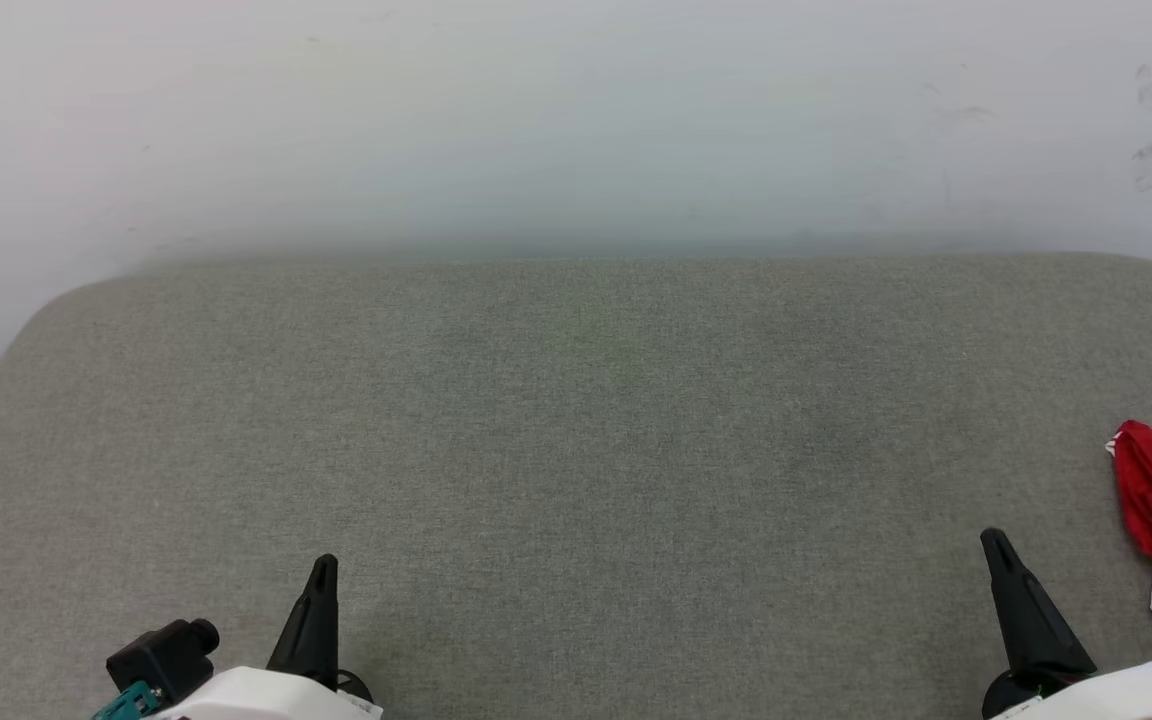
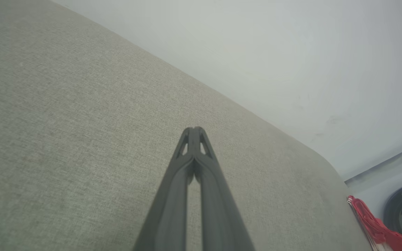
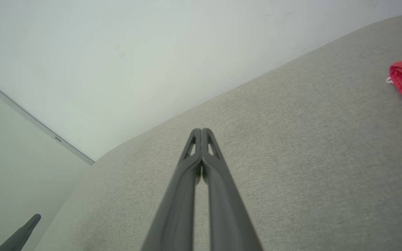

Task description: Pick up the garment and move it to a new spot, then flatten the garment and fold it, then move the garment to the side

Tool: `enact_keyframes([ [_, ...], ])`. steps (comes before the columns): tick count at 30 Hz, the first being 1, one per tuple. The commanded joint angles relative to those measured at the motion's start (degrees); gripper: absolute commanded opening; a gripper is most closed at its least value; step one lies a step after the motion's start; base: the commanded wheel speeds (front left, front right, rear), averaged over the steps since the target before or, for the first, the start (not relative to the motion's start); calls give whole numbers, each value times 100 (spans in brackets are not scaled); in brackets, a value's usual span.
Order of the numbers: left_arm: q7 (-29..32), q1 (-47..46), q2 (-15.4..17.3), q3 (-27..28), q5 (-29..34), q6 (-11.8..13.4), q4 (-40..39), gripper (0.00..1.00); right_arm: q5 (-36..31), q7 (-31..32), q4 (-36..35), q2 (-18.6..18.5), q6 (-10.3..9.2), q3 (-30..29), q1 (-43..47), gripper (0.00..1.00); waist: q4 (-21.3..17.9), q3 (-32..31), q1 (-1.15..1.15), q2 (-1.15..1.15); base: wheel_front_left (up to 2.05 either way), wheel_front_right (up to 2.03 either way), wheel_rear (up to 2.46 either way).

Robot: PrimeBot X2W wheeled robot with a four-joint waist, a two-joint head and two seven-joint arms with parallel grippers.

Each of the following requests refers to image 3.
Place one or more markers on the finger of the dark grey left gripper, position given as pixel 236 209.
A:
pixel 21 235

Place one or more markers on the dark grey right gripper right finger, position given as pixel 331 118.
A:
pixel 229 209

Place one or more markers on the grey fabric sofa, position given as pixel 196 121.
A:
pixel 309 157

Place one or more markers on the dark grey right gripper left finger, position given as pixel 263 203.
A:
pixel 175 209

